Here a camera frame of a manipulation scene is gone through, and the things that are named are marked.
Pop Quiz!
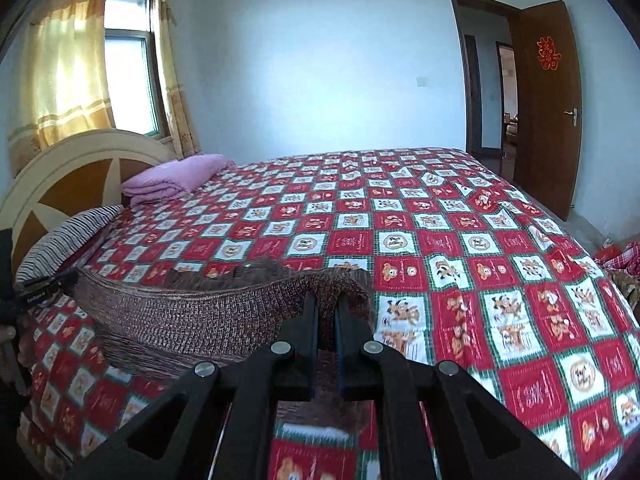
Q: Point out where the person's left hand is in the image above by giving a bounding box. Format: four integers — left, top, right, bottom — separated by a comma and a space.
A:
0, 325, 28, 397

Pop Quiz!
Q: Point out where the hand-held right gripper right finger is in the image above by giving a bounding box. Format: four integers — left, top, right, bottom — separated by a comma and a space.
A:
334, 292, 583, 480

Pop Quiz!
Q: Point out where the striped pillow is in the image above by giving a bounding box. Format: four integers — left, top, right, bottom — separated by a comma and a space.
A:
15, 204, 126, 286

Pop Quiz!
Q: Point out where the folded pink blanket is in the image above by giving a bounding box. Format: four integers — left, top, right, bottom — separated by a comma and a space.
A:
122, 154, 235, 207

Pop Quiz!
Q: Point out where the wide yellow curtain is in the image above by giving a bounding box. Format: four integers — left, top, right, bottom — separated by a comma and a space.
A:
7, 0, 117, 161

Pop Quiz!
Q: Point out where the brown wooden door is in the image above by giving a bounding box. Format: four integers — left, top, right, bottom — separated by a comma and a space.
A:
511, 0, 583, 222

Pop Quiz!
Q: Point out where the cream and wood headboard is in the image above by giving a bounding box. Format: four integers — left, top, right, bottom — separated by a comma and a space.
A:
0, 129, 178, 271

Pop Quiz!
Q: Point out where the narrow yellow curtain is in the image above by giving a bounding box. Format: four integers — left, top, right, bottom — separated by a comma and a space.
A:
151, 0, 202, 158

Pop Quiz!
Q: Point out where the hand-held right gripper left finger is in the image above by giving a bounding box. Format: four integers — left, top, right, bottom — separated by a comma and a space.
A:
62, 292, 319, 480

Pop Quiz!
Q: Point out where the red paper door decoration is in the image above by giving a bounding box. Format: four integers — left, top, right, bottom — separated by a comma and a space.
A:
536, 36, 561, 68

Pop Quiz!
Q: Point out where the red plaid cloth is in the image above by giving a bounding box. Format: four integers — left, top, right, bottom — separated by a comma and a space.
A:
595, 241, 640, 281

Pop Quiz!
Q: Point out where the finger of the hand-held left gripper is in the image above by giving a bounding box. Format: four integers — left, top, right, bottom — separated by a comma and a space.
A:
34, 270, 80, 297

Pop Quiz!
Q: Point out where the brown door frame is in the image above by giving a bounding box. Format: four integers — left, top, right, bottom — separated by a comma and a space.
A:
448, 0, 523, 166

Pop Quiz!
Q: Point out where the red patchwork bed sheet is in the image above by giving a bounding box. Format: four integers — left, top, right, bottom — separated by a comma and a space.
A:
15, 147, 640, 480

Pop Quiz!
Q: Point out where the brown knitted sweater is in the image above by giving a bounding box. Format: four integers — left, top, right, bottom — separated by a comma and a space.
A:
70, 256, 381, 436

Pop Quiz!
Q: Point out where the dark hallway door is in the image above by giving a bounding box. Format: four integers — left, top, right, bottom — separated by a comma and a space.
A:
464, 34, 483, 152

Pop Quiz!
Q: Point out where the window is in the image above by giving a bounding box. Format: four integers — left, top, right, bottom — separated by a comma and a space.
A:
104, 0, 173, 141

